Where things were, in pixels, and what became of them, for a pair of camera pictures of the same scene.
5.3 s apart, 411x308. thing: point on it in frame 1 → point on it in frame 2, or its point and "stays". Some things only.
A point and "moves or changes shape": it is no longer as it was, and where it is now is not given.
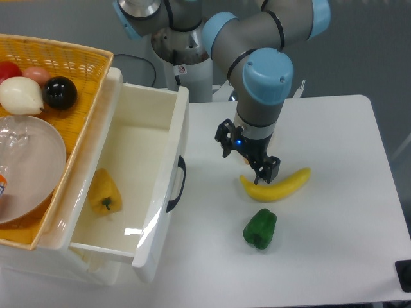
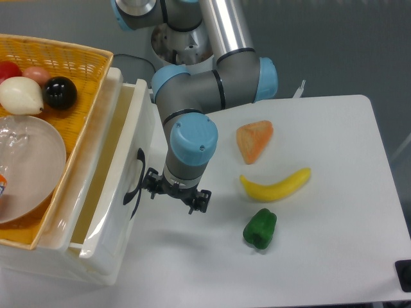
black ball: x=60 y=92 stays
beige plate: x=33 y=159 stays
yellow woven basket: x=88 y=70 stays
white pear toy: x=20 y=95 stays
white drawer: x=136 y=195 moves or changes shape
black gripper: x=229 y=136 → x=153 y=183
